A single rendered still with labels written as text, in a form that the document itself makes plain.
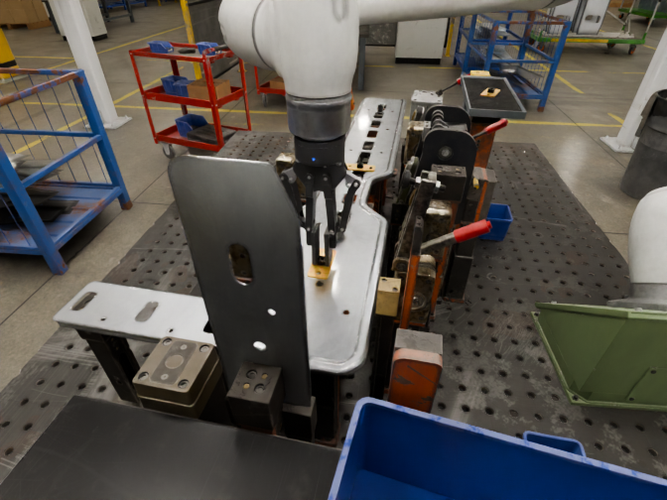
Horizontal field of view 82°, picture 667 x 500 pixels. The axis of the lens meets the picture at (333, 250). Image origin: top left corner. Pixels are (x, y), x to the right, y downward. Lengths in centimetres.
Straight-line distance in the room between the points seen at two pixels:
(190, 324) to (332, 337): 23
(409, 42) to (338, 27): 712
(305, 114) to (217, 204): 23
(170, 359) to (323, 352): 21
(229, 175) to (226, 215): 4
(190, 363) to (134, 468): 12
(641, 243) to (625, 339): 27
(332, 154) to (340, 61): 12
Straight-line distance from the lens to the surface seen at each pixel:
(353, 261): 75
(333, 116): 54
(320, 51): 51
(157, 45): 371
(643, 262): 109
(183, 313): 69
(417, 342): 36
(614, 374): 98
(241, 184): 33
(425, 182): 58
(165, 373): 54
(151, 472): 51
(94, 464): 54
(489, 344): 107
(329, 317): 64
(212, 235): 38
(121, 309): 74
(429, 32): 762
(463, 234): 63
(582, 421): 102
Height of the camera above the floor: 147
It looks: 37 degrees down
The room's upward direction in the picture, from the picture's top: straight up
